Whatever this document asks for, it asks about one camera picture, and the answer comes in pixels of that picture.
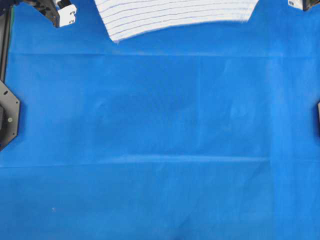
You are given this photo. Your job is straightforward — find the left gripper body white brackets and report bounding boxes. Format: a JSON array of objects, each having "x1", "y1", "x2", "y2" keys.
[{"x1": 32, "y1": 0, "x2": 77, "y2": 28}]

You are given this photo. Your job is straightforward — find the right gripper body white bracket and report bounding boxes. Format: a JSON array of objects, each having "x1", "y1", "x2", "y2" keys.
[{"x1": 287, "y1": 0, "x2": 320, "y2": 12}]

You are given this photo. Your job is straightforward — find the blue striped white towel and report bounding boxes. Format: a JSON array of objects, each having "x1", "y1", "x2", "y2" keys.
[{"x1": 95, "y1": 0, "x2": 258, "y2": 43}]

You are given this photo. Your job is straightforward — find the blue table cloth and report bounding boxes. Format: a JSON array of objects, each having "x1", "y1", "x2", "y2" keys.
[{"x1": 0, "y1": 0, "x2": 320, "y2": 240}]

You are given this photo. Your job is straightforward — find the black metal frame rail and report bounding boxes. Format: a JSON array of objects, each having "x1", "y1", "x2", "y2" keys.
[{"x1": 0, "y1": 5, "x2": 13, "y2": 83}]

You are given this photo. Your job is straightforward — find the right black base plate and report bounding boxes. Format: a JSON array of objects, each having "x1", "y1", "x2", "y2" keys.
[{"x1": 317, "y1": 101, "x2": 320, "y2": 135}]

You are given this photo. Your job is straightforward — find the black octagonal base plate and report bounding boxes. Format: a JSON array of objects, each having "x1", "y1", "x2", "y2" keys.
[{"x1": 0, "y1": 81, "x2": 20, "y2": 151}]

